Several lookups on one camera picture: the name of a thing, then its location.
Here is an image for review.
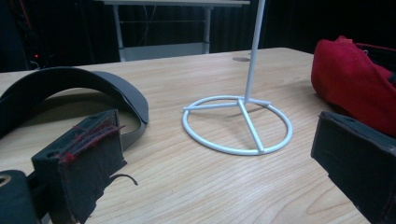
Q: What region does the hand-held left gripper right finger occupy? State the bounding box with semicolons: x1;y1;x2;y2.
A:
310;111;396;224

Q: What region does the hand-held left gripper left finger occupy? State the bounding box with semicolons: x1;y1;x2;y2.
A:
31;108;127;224

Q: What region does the red cap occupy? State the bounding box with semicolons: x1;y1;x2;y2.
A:
310;35;396;138

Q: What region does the black cap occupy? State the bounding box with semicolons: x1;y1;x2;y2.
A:
0;66;150;151

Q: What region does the white wire hat rack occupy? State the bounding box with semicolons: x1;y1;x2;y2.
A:
181;0;294;157

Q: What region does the white metal frame table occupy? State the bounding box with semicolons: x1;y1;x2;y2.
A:
102;0;251;63

